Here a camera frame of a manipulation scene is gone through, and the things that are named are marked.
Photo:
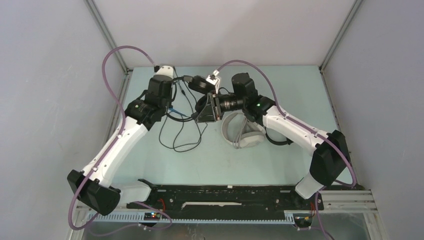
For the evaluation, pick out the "black blue headphones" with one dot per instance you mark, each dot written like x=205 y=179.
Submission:
x=194 y=83

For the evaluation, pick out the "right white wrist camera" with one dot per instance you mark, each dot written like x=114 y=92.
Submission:
x=215 y=80

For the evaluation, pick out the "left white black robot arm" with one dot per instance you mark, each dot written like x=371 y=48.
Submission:
x=93 y=184

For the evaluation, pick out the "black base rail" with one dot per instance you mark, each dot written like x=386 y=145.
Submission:
x=230 y=203

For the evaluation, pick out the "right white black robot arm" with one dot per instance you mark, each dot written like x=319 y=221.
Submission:
x=328 y=150

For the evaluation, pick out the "white headphones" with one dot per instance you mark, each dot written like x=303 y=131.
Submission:
x=249 y=135

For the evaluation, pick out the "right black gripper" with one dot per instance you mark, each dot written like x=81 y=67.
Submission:
x=212 y=112

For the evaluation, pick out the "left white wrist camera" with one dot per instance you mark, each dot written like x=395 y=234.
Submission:
x=164 y=70

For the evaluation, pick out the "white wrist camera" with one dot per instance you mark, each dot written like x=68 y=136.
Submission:
x=164 y=70
x=215 y=80

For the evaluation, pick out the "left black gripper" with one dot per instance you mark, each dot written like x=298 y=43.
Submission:
x=169 y=97

